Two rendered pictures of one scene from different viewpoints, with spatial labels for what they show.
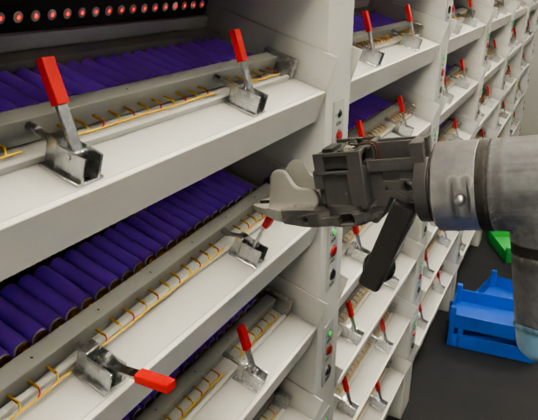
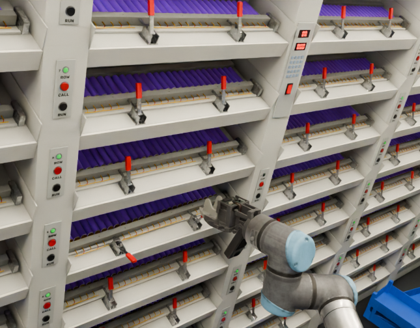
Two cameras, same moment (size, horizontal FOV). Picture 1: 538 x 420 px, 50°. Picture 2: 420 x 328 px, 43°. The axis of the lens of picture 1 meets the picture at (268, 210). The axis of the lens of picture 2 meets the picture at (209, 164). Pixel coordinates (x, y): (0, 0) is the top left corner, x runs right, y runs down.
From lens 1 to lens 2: 0.91 m
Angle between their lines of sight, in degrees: 15
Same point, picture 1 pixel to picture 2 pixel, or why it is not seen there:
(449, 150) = (258, 219)
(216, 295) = (171, 236)
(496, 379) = not seen: outside the picture
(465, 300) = (392, 293)
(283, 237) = not seen: hidden behind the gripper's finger
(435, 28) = (381, 125)
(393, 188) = (241, 224)
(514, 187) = (267, 241)
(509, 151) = (272, 228)
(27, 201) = (109, 196)
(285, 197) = (208, 210)
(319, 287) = not seen: hidden behind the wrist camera
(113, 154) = (142, 183)
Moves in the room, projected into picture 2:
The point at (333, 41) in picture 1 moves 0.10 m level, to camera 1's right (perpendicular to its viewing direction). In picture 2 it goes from (265, 146) to (297, 156)
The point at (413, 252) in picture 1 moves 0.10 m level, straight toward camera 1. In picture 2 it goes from (335, 247) to (325, 256)
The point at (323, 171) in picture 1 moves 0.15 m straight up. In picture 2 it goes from (219, 207) to (231, 159)
